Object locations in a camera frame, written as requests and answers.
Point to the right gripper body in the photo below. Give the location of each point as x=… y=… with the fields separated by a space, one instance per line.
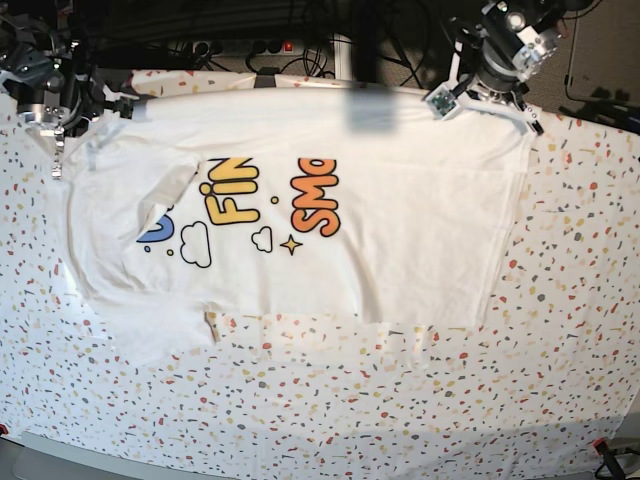
x=65 y=107

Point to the power strip with red switch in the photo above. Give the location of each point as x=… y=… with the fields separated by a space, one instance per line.
x=244 y=47

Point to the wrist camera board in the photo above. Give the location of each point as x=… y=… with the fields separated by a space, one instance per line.
x=443 y=103
x=125 y=107

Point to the black table clamp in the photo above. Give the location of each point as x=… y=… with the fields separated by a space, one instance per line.
x=266 y=77

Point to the white metal stand leg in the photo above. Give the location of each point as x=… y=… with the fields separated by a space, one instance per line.
x=342 y=47

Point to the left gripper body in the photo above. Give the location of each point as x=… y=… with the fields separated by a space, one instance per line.
x=505 y=61

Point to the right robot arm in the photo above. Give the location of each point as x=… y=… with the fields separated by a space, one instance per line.
x=47 y=70

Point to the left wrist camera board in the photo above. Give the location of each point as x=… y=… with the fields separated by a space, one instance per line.
x=443 y=103

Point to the white printed T-shirt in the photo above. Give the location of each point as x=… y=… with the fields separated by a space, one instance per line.
x=305 y=201

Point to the red clamp bottom right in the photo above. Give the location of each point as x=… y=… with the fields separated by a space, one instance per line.
x=609 y=468

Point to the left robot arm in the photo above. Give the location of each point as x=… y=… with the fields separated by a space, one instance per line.
x=156 y=36

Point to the terrazzo patterned tablecloth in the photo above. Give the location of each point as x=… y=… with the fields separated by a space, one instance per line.
x=552 y=366

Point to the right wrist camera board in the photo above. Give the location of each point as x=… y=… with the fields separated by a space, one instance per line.
x=125 y=107

